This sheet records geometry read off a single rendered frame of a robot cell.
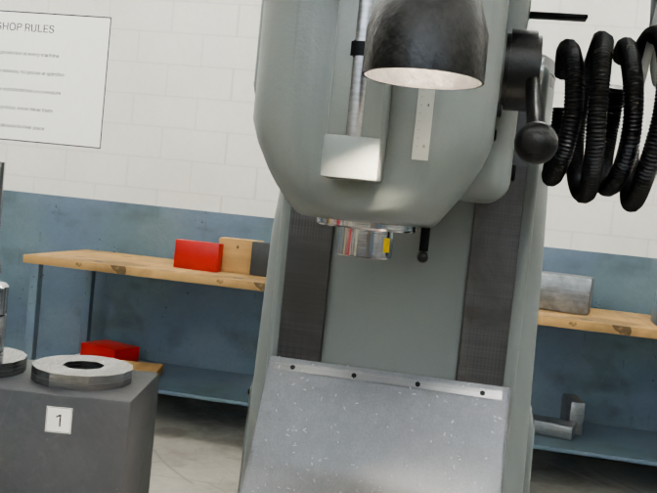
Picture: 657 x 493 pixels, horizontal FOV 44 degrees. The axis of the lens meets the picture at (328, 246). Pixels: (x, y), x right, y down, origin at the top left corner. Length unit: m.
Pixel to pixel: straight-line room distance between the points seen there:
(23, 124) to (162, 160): 0.99
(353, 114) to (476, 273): 0.52
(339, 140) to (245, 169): 4.53
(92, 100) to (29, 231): 0.96
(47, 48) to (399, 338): 4.81
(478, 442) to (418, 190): 0.52
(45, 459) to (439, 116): 0.44
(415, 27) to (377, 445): 0.69
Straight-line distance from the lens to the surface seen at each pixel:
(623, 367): 5.02
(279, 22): 0.64
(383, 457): 1.05
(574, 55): 0.92
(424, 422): 1.06
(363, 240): 0.66
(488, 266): 1.05
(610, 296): 4.96
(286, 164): 0.62
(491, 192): 0.79
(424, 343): 1.07
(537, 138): 0.57
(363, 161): 0.56
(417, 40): 0.46
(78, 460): 0.74
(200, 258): 4.55
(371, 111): 0.56
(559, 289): 4.39
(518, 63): 0.71
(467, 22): 0.47
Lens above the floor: 1.32
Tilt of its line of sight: 3 degrees down
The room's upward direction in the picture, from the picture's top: 6 degrees clockwise
